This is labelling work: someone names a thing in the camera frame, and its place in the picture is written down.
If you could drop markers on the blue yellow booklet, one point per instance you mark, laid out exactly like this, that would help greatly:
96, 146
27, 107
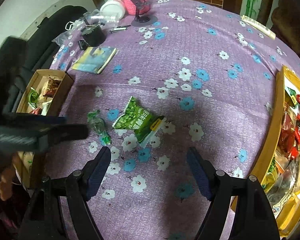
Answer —
94, 59

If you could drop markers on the metal nail clipper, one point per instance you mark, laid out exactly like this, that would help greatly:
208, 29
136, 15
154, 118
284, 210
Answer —
119, 28

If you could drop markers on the white flat box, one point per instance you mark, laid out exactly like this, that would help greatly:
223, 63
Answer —
262, 28

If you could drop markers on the purple floral tablecloth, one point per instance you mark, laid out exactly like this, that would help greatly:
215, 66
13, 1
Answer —
213, 78

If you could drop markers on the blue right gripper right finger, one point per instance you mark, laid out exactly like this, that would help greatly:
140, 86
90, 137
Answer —
203, 172

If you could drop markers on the white round jar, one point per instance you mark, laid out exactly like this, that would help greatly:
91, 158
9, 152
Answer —
114, 8

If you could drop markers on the yellow snack box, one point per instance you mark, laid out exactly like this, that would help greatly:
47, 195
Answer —
278, 165

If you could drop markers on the pale green white packet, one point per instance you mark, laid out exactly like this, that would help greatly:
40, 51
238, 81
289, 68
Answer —
45, 106

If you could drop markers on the left hand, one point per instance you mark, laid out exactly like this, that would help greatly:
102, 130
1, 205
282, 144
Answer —
7, 176

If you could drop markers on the large green pea packet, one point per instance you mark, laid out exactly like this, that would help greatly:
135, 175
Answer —
143, 123

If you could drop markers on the brown cardboard box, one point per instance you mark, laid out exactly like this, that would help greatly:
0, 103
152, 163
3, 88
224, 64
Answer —
37, 81

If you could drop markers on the dark red packet in box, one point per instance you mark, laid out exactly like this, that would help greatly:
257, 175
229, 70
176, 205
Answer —
50, 87

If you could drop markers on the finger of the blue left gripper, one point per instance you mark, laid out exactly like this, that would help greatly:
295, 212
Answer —
22, 119
66, 132

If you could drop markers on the green wrapped candy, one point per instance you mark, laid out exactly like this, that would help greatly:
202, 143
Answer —
98, 125

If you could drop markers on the black phone stand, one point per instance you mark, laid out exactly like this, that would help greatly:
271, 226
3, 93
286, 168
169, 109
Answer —
142, 20

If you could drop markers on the small black tag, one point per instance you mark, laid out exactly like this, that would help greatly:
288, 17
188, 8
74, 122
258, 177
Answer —
82, 45

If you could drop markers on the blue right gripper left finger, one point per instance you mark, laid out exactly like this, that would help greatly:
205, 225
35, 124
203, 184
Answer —
94, 172

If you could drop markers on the black cup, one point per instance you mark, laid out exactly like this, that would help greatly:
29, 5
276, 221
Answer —
93, 36

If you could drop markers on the green pea snack packet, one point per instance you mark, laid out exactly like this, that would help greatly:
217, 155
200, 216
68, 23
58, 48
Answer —
32, 98

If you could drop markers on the black chair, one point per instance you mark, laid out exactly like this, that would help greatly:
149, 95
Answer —
41, 50

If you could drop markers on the clear plastic bag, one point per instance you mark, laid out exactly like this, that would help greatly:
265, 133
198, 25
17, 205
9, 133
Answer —
104, 19

